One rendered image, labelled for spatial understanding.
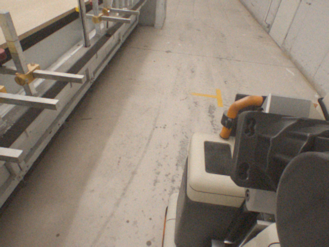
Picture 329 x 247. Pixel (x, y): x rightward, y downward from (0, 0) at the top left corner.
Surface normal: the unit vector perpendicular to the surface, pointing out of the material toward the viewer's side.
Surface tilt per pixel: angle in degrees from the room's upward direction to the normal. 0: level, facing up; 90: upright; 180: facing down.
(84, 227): 0
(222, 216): 90
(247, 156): 53
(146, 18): 90
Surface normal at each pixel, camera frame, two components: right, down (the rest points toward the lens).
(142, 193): 0.08, -0.76
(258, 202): -0.04, 0.06
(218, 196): -0.11, 0.63
